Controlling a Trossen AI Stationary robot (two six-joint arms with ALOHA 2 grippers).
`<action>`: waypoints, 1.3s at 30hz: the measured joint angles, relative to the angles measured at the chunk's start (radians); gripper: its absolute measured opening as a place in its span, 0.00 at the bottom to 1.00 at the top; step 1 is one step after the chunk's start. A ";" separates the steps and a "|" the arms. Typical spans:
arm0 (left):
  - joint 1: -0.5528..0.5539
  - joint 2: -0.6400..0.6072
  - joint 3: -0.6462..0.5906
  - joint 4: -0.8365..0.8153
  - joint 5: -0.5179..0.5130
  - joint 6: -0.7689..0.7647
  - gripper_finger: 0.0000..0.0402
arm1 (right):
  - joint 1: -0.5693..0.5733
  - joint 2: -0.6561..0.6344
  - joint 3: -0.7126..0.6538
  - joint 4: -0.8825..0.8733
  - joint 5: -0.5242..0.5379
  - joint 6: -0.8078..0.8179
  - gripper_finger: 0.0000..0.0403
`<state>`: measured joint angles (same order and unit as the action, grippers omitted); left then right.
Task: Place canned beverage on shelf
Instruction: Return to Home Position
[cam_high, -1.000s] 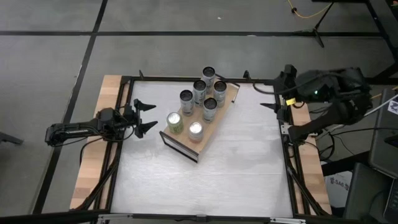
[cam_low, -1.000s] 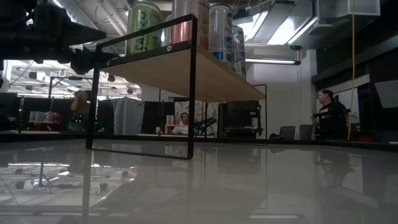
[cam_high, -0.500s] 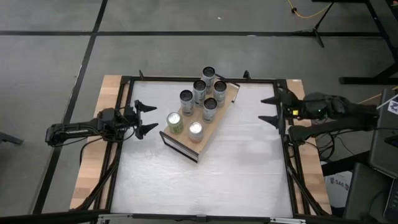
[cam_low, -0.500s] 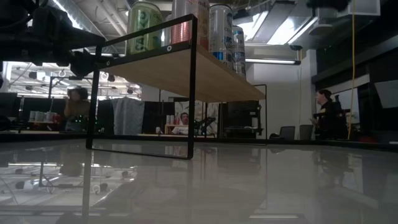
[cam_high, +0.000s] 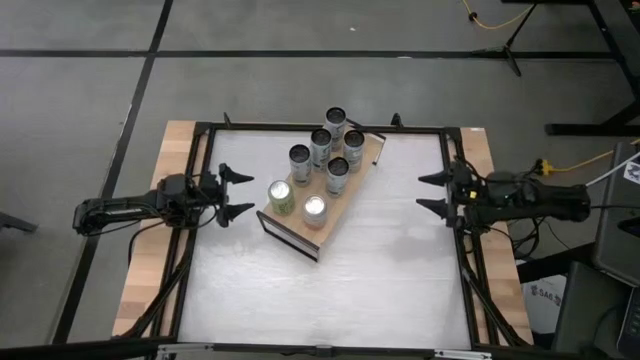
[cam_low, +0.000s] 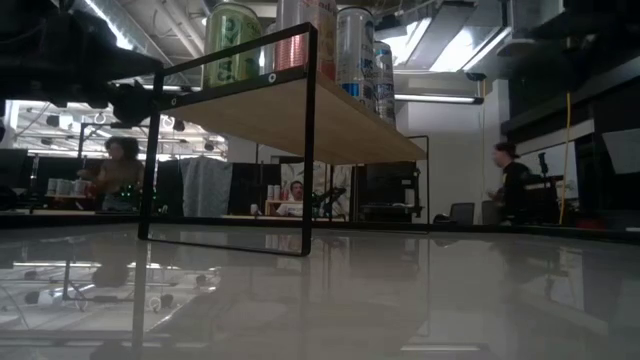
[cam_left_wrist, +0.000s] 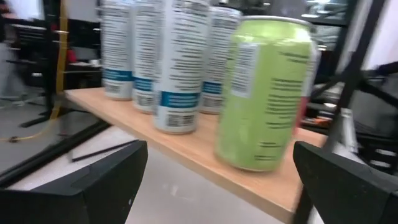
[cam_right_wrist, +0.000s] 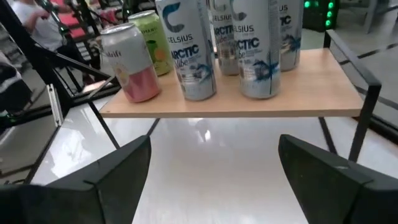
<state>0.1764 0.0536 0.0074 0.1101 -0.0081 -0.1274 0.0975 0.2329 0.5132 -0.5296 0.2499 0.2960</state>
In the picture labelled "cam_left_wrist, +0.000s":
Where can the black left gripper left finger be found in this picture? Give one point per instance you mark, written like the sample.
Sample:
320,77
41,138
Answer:
77,202

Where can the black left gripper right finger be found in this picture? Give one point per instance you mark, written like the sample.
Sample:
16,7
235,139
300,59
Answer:
351,199

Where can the white Celsius beverage can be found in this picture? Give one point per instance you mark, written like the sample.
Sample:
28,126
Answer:
182,77
217,62
144,62
116,56

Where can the pink beverage can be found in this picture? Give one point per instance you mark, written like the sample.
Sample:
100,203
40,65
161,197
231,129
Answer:
306,105

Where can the white table cover sheet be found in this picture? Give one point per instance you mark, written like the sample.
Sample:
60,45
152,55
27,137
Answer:
174,199

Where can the green Sanzo beverage can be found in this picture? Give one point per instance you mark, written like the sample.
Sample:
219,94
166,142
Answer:
264,99

